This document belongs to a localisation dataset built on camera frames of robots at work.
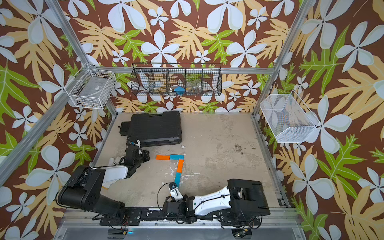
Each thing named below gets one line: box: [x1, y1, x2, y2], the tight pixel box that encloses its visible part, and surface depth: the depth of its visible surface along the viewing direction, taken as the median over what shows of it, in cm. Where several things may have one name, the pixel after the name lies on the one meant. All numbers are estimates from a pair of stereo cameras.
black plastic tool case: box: [118, 111, 183, 147], surface depth 106 cm
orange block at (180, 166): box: [177, 159, 185, 173], surface depth 95 cm
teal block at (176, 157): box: [169, 154, 185, 160], surface depth 98 cm
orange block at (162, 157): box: [155, 154, 170, 161], surface depth 97 cm
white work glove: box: [108, 156, 125, 166], surface depth 97 cm
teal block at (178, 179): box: [175, 172, 182, 189], surface depth 90 cm
